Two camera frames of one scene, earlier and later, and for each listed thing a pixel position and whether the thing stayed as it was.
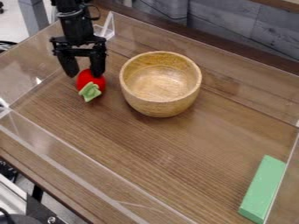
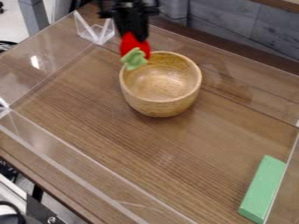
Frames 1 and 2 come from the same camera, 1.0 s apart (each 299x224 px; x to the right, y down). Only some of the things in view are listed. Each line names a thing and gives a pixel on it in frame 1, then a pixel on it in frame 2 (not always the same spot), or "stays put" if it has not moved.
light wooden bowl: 161,83 stays put
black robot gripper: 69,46 -> 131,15
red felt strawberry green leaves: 89,84 -> 134,50
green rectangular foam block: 261,193 stays put
